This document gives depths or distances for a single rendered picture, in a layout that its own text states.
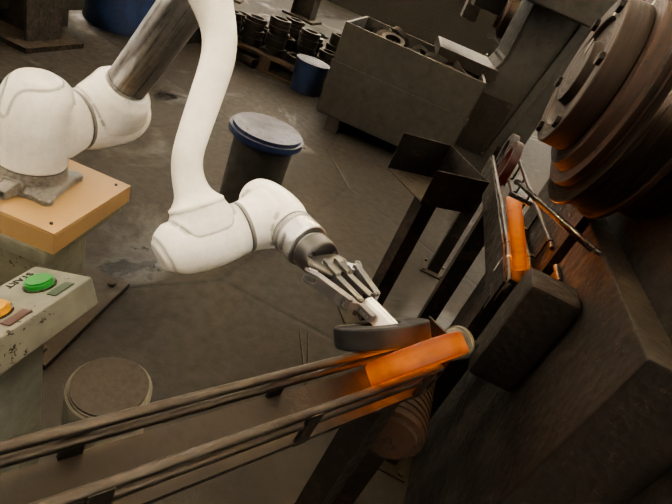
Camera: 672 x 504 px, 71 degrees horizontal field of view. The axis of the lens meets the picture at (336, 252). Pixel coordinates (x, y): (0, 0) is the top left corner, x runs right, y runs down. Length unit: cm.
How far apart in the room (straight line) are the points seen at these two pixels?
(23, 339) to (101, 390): 13
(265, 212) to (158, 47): 53
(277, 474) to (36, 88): 109
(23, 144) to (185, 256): 57
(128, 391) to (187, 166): 38
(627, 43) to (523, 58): 301
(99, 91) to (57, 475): 100
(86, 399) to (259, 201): 43
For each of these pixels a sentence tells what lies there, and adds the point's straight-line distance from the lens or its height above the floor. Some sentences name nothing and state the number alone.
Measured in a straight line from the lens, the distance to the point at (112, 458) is 57.
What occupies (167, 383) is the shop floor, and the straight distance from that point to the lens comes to 148.
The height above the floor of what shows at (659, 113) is 112.
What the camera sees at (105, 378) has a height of 52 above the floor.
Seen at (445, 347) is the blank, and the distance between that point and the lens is 68.
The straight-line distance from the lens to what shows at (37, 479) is 55.
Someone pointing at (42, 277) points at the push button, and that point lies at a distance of 83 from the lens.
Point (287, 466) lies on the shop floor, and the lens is 141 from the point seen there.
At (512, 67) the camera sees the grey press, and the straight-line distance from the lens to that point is 395.
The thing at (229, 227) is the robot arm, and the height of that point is 69.
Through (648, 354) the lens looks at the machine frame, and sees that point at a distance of 76.
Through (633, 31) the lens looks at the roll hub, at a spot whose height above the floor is 120.
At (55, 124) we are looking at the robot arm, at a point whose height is 60.
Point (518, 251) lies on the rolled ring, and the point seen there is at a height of 74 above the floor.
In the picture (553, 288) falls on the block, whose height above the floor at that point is 80.
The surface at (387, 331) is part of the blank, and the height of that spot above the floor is 74.
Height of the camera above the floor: 116
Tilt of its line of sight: 31 degrees down
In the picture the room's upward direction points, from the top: 24 degrees clockwise
